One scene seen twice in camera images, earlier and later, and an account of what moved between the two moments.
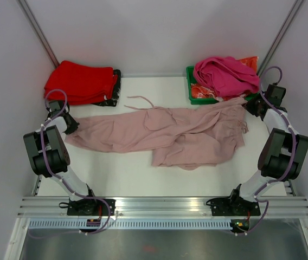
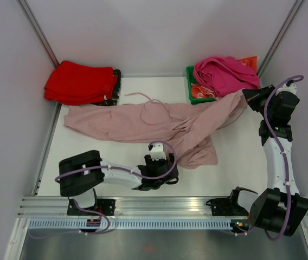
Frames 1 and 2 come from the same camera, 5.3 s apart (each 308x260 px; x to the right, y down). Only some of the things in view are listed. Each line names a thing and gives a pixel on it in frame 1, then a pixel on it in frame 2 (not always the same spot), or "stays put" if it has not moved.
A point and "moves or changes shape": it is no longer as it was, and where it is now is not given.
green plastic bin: (206, 101) stays put
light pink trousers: (193, 136) moves or changes shape
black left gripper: (74, 127) -> (150, 163)
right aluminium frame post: (275, 46) stays put
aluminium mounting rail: (39, 207) stays put
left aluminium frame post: (44, 43) stays put
